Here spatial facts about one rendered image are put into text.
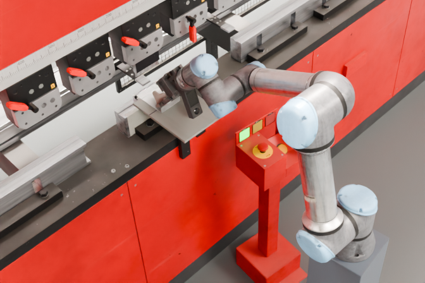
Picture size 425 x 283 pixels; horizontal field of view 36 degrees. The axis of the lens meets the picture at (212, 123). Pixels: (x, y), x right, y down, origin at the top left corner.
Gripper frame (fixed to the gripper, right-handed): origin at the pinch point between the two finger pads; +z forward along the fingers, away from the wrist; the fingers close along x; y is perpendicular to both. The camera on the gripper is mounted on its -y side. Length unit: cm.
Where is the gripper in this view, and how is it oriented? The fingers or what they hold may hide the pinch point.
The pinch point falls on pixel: (166, 102)
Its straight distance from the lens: 222.7
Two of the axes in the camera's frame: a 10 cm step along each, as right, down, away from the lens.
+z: -4.4, 2.4, 8.7
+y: -5.7, -8.2, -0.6
